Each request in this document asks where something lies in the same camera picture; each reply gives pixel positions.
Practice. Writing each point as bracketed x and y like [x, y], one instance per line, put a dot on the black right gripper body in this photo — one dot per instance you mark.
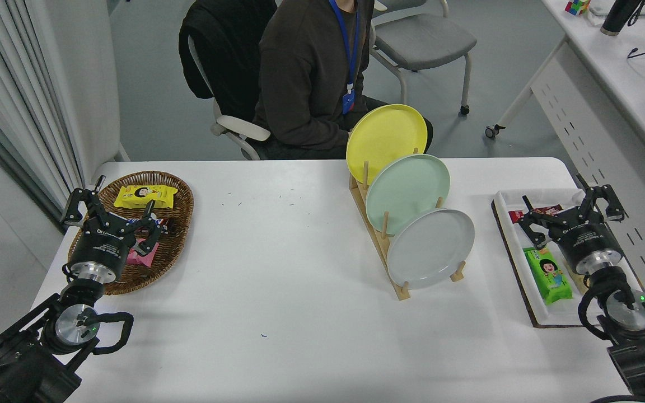
[585, 238]

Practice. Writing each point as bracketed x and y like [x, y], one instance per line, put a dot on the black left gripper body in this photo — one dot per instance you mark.
[101, 246]

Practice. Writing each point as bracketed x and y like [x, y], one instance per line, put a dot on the grey plate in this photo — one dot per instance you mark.
[429, 252]

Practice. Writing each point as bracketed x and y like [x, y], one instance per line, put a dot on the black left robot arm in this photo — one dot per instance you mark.
[20, 369]

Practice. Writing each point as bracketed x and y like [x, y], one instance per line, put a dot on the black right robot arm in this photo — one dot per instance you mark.
[641, 358]

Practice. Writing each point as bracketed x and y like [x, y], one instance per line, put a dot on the mint green plate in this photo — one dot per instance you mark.
[406, 193]

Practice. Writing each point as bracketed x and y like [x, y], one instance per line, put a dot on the wooden plate rack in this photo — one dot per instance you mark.
[402, 292]

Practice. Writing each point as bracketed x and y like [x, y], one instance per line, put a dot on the yellow plate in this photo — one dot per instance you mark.
[384, 140]

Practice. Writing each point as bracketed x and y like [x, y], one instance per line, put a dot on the dark blue snack bar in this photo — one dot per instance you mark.
[161, 221]

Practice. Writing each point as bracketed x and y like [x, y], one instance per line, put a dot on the red snack bar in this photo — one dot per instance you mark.
[549, 211]

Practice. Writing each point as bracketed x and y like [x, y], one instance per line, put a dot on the pink snack pack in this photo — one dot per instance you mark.
[138, 260]

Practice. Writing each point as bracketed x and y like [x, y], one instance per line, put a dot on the yellow snack pack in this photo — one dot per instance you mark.
[154, 196]

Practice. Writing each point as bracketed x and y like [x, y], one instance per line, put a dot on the brown wicker basket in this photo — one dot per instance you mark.
[182, 212]

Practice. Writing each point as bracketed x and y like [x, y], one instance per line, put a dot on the green snack pack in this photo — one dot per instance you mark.
[549, 277]

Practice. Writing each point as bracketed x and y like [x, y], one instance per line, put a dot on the white rectangular tray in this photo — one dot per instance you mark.
[552, 313]

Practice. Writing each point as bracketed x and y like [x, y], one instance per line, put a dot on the white desk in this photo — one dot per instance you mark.
[636, 84]

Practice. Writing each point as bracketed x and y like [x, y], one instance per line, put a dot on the white curtain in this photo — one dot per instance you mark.
[9, 84]

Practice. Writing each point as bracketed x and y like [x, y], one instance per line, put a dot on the black bottle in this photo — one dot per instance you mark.
[619, 14]

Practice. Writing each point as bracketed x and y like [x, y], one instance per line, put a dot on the colourful puzzle cube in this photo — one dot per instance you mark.
[577, 6]

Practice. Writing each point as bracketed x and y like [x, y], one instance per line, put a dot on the black jacket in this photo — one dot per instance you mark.
[221, 50]

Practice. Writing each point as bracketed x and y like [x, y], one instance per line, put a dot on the grey chair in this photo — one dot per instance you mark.
[429, 39]

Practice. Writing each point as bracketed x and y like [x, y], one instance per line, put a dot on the person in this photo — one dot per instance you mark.
[300, 73]

